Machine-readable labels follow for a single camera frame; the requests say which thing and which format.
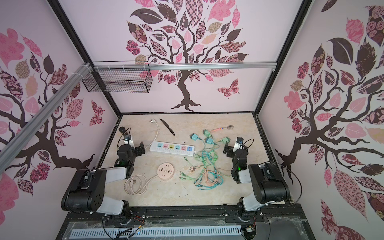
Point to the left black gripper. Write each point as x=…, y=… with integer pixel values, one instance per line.
x=138, y=149

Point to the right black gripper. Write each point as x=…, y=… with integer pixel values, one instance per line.
x=229, y=150

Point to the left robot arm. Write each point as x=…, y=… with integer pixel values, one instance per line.
x=86, y=191

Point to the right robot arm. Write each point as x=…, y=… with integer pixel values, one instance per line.
x=267, y=182

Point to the white multicolour power strip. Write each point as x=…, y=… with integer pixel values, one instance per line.
x=171, y=148

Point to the round pink power strip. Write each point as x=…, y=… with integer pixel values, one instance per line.
x=165, y=171

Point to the small green charger plug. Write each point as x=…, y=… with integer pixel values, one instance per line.
x=225, y=140

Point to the black knife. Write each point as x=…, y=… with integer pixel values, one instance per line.
x=168, y=127

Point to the pink handled spoon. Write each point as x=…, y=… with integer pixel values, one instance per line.
x=229, y=127

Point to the wire mesh basket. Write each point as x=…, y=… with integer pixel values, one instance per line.
x=119, y=77

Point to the white vented cable duct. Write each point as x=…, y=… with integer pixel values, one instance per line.
x=154, y=232

